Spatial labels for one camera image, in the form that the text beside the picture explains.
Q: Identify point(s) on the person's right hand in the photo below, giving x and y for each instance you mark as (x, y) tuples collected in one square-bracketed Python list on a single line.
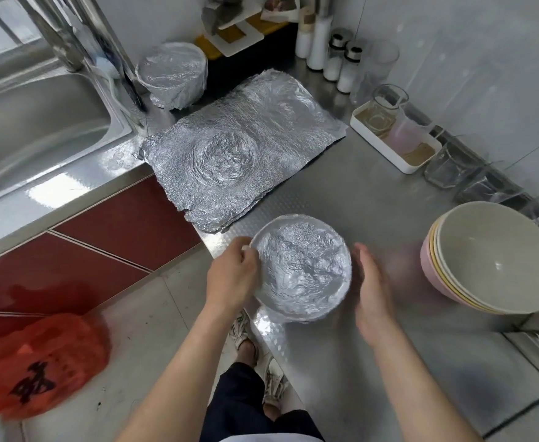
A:
[(373, 297)]

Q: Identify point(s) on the person's left hand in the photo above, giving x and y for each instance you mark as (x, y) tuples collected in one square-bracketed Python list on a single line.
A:
[(233, 279)]

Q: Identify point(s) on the foil-covered bowl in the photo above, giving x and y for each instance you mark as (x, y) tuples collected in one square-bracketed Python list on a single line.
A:
[(302, 267), (171, 73)]

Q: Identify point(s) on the pink bowl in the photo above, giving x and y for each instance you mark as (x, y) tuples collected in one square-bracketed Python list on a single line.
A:
[(495, 258)]

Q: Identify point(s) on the stack of aluminium foil sheets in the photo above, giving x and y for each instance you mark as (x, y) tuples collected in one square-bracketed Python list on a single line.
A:
[(242, 142)]

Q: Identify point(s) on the person's right forearm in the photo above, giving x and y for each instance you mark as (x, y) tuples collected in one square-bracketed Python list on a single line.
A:
[(417, 391)]

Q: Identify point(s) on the person's left forearm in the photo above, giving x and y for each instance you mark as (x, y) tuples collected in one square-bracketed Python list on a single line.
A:
[(173, 391)]

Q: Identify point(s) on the person's left white shoe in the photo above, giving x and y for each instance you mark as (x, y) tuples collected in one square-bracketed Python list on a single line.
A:
[(243, 331)]

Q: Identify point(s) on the person's white shoe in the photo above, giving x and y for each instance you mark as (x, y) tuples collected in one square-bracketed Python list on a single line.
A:
[(275, 382), (243, 331)]

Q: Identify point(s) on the person's right white shoe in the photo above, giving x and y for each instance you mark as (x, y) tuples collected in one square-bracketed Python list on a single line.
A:
[(275, 382)]

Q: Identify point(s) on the person's dark trousers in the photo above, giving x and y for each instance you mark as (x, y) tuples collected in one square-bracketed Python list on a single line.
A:
[(242, 405)]

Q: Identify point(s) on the red kitchen cabinet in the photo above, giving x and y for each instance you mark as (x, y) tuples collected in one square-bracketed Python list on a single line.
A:
[(131, 225)]

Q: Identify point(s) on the white rectangular tray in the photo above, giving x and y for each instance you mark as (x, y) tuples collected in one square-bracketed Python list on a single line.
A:
[(371, 141)]

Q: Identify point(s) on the pink translucent cup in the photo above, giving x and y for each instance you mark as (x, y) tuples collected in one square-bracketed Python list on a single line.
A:
[(406, 135)]

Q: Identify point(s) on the red plastic bag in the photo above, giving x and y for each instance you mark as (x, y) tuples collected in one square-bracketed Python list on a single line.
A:
[(35, 368)]

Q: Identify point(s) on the white shaker with black lid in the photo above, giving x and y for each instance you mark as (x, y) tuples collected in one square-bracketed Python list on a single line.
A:
[(348, 76), (334, 64)]

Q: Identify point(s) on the white dish brush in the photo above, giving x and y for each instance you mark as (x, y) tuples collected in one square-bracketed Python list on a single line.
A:
[(108, 67)]

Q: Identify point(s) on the stainless steel sink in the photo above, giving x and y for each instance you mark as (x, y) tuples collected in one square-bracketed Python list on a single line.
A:
[(35, 129)]

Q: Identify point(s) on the small white tan-capped bottle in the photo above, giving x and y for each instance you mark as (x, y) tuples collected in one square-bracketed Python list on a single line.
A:
[(304, 39)]

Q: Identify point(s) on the tall white steel-capped bottle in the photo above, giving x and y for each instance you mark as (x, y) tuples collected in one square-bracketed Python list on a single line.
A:
[(318, 41)]

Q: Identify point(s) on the white corner shelf rack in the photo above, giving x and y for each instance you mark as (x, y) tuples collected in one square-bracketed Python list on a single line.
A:
[(233, 23)]

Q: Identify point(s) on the colourful snack packet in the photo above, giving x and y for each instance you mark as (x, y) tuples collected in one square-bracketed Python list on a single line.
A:
[(280, 6)]

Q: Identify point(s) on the steel faucet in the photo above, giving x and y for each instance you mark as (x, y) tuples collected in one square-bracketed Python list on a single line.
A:
[(53, 37)]

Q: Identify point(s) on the metal window railing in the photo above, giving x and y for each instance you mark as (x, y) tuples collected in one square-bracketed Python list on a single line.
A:
[(2, 23)]

